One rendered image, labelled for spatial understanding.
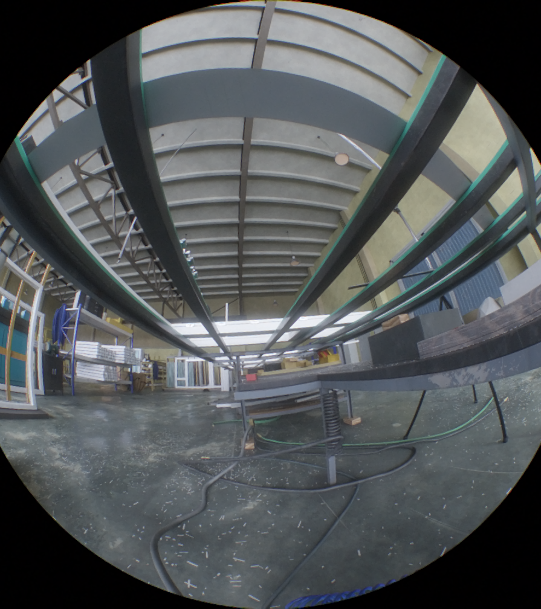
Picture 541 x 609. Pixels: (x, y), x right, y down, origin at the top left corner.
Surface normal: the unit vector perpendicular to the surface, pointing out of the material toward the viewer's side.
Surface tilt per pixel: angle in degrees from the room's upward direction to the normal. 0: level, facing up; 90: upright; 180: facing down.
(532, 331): 90
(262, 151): 180
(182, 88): 180
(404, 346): 90
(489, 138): 90
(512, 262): 90
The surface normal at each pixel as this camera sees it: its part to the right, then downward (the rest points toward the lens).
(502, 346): -0.98, 0.05
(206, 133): 0.11, 0.93
